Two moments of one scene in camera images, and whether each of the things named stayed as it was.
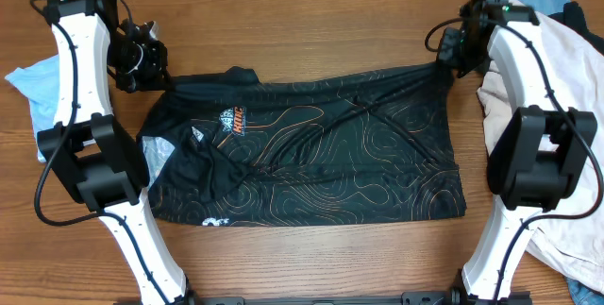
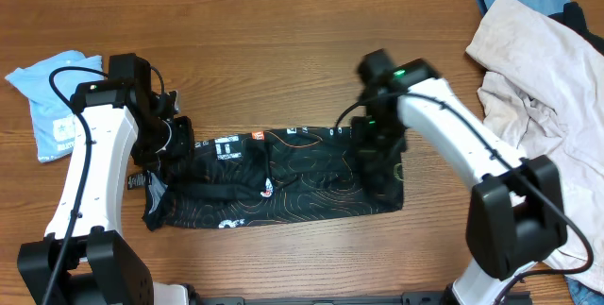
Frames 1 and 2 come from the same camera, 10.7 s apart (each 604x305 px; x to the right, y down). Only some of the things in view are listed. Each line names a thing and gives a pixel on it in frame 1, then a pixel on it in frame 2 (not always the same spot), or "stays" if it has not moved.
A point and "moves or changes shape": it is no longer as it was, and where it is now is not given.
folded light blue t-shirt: (40, 84) stays
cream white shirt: (571, 242) stays
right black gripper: (444, 56) → (369, 150)
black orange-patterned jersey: (362, 146) moves or changes shape
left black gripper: (155, 77) → (182, 150)
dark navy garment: (573, 16) stays
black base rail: (460, 297) stays
